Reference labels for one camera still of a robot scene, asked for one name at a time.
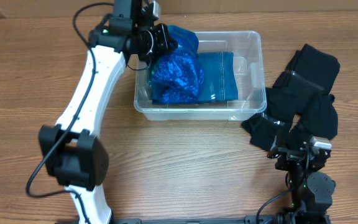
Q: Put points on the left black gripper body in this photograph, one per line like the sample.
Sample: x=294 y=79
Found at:
x=153 y=42

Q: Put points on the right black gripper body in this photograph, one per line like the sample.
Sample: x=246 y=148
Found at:
x=285 y=162

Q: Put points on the blue sequin cloth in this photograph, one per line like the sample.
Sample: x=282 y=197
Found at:
x=177 y=77

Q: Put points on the black garment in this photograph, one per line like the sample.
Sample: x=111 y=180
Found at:
x=310 y=72

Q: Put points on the blue denim jeans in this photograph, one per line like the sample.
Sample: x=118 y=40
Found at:
x=219 y=80

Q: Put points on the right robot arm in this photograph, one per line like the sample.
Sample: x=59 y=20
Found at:
x=311 y=190

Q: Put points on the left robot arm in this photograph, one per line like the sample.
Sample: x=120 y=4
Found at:
x=71 y=149

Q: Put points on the small black folded cloth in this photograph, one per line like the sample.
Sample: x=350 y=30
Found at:
x=318 y=119

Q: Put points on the clear plastic storage bin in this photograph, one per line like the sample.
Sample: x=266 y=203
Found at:
x=248 y=71

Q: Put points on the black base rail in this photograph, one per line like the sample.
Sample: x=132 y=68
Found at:
x=249 y=219

